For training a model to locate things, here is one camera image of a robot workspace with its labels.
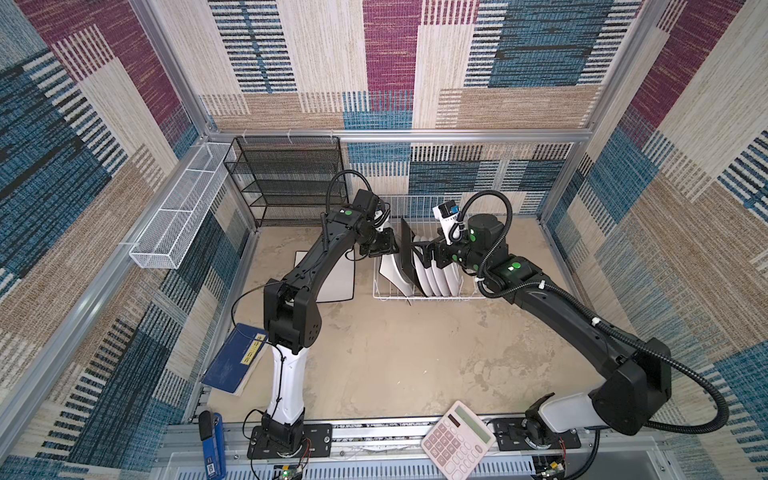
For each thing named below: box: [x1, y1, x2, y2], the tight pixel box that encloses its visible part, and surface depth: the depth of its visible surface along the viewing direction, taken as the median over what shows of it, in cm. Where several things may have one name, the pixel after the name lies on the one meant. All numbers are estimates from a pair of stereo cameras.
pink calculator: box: [421, 400, 496, 480], surface depth 73 cm
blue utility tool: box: [198, 410, 226, 480], surface depth 72 cm
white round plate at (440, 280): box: [432, 259, 451, 297], surface depth 89 cm
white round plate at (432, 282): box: [424, 266, 442, 296], surface depth 89 cm
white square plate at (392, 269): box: [379, 251, 414, 298], surface depth 87 cm
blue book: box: [200, 323, 269, 396], surface depth 85 cm
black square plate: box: [401, 216, 427, 296], surface depth 89 cm
